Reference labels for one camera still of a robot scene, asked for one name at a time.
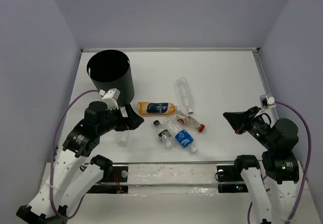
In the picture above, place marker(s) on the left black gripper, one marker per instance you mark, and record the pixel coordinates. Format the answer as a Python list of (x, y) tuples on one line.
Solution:
[(132, 121)]

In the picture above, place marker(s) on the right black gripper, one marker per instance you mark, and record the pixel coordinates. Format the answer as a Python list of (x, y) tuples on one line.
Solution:
[(238, 120)]

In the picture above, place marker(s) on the orange tea bottle blue label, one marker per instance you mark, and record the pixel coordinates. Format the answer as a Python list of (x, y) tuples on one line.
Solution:
[(150, 108)]

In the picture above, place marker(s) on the clear bottle black cap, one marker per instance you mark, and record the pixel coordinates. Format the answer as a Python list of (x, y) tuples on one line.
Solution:
[(164, 135)]

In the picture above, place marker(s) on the clear bottle red cap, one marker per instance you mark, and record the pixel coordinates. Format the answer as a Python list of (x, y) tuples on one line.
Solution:
[(189, 122)]

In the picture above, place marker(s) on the clear bottle blue label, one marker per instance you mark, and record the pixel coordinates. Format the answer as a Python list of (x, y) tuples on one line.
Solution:
[(181, 135)]

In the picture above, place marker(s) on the clear bottle white cap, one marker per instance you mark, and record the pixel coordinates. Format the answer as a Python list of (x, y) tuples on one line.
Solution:
[(185, 95)]

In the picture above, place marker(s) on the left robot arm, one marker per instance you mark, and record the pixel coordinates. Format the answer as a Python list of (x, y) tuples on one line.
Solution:
[(62, 192)]

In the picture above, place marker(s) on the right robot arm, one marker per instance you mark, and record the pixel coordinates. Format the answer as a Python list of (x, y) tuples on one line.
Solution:
[(274, 183)]

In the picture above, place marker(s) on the black cylindrical bin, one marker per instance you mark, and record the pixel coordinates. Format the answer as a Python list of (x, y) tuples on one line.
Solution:
[(110, 69)]

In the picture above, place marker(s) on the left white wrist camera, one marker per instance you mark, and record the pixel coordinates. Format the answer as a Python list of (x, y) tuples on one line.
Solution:
[(110, 97)]

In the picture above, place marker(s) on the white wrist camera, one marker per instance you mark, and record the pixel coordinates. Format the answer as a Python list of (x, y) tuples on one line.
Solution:
[(267, 101), (110, 97)]

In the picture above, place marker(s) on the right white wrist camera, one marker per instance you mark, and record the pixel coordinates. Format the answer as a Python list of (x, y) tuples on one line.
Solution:
[(267, 101)]

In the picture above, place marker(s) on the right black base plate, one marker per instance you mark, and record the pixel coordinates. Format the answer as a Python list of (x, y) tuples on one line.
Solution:
[(229, 180)]

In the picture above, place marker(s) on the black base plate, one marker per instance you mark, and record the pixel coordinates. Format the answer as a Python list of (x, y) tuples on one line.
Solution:
[(114, 183), (229, 180)]

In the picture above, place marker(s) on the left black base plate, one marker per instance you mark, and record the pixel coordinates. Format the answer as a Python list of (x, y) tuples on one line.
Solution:
[(114, 183)]

